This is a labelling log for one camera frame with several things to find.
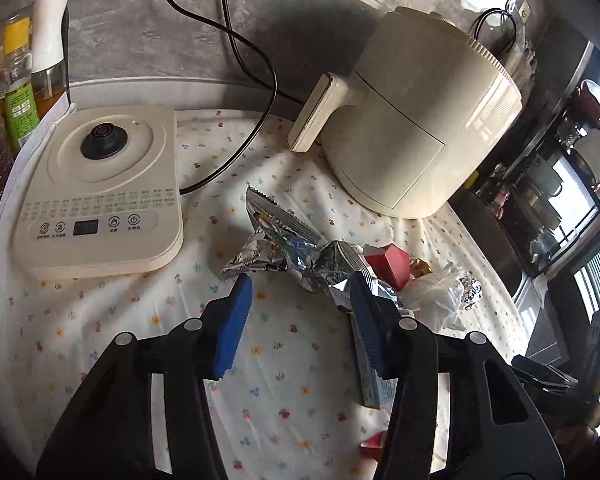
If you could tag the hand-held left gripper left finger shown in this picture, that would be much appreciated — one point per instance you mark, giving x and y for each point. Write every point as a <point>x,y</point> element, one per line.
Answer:
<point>232,330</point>

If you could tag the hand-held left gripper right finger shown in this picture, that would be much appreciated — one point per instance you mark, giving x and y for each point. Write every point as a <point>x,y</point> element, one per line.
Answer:
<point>367,320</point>

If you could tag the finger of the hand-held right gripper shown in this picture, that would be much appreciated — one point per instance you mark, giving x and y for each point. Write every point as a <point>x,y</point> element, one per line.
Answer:
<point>540,367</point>

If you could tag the small red box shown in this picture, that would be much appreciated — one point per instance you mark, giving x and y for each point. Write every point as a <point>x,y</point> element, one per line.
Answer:
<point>392,262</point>

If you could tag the grey printed cardboard box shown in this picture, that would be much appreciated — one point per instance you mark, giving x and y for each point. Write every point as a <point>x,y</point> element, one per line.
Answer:
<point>367,385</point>

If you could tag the white plastic bag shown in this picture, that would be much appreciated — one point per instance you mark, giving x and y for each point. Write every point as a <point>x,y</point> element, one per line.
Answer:
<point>435,295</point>

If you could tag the silver foil ball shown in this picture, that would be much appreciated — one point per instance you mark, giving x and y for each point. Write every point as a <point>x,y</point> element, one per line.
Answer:
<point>472,290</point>

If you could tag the silver foil wrapper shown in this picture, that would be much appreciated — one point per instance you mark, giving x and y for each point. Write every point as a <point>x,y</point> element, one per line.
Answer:
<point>275,225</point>

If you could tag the floral tablecloth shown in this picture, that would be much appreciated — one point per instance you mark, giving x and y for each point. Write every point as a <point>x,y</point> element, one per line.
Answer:
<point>290,395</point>

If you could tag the steel sink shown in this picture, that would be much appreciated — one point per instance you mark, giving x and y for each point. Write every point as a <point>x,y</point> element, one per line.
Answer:
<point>490,245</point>

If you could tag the white pot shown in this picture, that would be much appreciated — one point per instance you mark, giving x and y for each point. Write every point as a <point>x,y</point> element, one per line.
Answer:
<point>592,152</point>

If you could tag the cream kettle base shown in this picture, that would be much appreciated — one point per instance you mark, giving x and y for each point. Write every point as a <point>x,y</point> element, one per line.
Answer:
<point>105,180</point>

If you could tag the cream air fryer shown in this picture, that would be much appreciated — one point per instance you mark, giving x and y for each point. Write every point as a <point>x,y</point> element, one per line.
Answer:
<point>420,125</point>

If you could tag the black dish rack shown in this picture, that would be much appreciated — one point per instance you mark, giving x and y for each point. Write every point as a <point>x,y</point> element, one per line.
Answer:
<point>555,110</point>

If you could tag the dark red bowl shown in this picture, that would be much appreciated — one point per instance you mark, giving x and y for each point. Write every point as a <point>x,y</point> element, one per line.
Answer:
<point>592,102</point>

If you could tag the pack of plastic bags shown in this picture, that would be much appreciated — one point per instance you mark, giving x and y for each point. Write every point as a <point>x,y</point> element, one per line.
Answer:
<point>522,65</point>

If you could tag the green label bottle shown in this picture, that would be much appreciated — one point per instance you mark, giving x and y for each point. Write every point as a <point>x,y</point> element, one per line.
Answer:
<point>20,110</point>

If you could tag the white spray bottle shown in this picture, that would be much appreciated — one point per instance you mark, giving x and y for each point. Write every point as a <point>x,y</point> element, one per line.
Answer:
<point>47,35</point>

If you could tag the yellow label glass bottle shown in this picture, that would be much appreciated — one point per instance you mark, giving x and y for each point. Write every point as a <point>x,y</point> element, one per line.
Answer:
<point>16,30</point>

